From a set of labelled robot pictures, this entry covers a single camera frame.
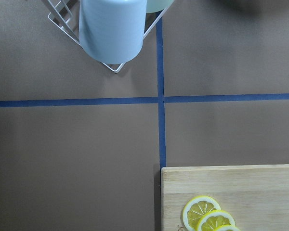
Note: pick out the lemon slice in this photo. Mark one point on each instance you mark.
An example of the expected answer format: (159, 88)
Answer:
(227, 228)
(215, 219)
(196, 208)

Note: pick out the light blue plastic cup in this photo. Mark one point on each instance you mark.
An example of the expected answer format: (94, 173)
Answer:
(112, 31)

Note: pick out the white wire cup rack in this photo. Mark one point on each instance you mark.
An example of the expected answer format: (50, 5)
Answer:
(64, 17)

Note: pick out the mint green plastic cup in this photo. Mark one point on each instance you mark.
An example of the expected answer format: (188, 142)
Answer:
(157, 5)

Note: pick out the bamboo cutting board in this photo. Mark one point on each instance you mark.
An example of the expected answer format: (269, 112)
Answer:
(257, 196)

